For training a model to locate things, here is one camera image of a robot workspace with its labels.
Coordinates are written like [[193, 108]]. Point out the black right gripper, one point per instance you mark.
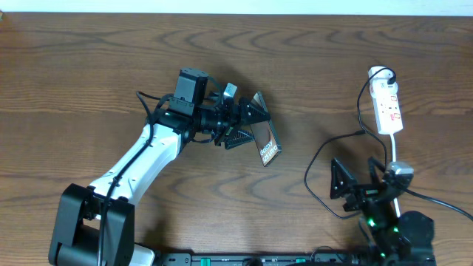
[[363, 193]]

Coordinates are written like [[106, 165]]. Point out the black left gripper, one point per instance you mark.
[[243, 113]]

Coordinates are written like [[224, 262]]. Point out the Samsung Galaxy smartphone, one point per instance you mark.
[[267, 141]]

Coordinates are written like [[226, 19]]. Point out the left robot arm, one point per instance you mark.
[[95, 225]]

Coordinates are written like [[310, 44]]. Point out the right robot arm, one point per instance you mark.
[[404, 239]]

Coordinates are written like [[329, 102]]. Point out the white power strip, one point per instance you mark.
[[383, 90]]

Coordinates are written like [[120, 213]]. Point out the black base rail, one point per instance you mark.
[[321, 257]]

